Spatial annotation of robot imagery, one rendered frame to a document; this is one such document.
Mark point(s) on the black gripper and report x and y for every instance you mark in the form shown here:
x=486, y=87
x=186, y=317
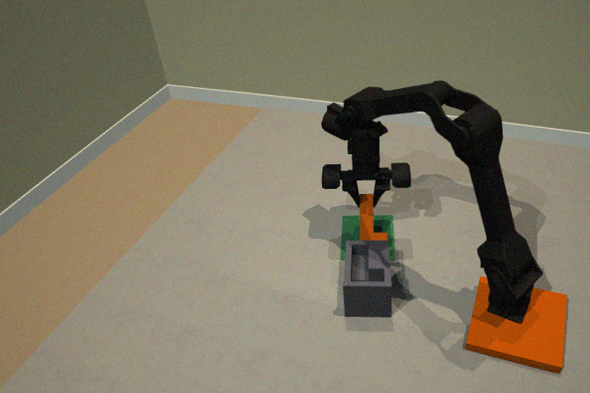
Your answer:
x=366, y=167

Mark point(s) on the orange l-shaped part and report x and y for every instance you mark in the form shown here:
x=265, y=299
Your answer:
x=366, y=214

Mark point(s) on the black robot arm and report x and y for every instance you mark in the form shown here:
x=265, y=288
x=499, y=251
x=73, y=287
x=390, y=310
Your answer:
x=476, y=138

